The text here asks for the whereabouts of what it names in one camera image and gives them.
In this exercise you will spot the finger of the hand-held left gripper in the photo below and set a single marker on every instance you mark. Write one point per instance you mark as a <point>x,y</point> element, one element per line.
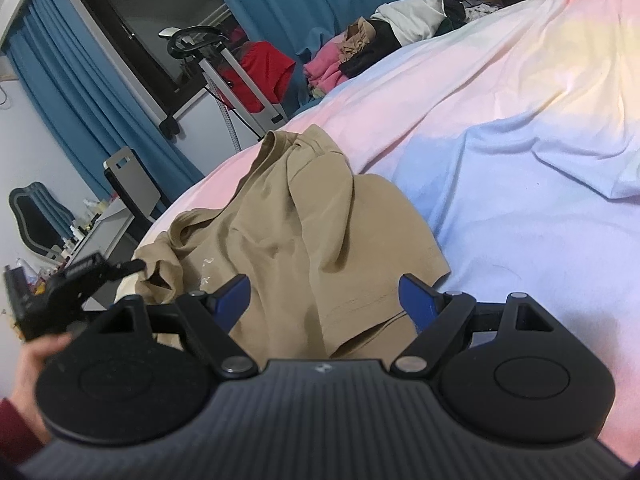
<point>127,267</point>

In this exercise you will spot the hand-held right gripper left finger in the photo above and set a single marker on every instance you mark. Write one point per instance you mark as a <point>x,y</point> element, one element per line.
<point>235,295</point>

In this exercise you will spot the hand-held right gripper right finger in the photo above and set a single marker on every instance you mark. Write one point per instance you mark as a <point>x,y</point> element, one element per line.
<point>415,300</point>

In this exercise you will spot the tan shirt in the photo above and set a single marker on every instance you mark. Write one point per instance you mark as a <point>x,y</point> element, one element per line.
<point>300,230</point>

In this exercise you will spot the person's left forearm maroon sleeve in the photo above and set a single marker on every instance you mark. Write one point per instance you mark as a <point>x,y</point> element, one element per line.
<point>15,432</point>

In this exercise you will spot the pink clothes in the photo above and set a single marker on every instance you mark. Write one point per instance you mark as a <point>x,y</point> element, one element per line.
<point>322,70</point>

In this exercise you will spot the person's left hand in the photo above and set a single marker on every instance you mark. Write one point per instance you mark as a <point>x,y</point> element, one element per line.
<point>27,380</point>

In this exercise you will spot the grey dresser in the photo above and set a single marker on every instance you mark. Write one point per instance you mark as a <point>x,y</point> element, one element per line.
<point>102,240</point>

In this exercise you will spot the group of cosmetic bottles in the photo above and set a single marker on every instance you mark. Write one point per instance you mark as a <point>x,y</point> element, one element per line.
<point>85,222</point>

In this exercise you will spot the wavy framed mirror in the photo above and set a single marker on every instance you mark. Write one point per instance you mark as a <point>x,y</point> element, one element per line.
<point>37,220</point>

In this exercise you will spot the grey chair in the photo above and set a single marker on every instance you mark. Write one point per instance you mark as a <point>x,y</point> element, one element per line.
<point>132,182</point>

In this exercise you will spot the white cabinet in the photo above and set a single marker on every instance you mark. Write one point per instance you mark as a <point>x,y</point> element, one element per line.
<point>215,120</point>

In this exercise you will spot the pastel tie-dye bedsheet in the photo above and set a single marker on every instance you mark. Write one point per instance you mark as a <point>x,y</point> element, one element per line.
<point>500,135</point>

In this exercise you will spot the blue curtain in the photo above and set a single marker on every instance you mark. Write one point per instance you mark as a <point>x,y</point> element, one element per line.
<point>75,85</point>
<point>325,0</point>

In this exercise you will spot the red garment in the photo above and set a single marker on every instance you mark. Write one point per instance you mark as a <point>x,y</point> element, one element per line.
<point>262,72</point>

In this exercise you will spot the garment steamer stand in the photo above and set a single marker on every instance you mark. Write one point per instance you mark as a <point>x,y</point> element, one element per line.
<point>215,60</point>

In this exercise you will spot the dark window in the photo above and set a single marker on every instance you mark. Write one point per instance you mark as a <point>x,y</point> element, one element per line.
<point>150,20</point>

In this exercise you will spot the black garment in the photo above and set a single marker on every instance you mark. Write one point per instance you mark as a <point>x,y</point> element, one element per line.
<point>377,45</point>

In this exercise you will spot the crumpled tan garment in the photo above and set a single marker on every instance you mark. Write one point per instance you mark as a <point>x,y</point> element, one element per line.
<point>357,37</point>

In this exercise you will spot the dark green garment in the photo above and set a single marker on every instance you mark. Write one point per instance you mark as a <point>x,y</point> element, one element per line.
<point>454,17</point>

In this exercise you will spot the patterned white cloth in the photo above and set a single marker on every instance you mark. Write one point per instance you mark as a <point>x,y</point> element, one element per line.
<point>480,11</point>

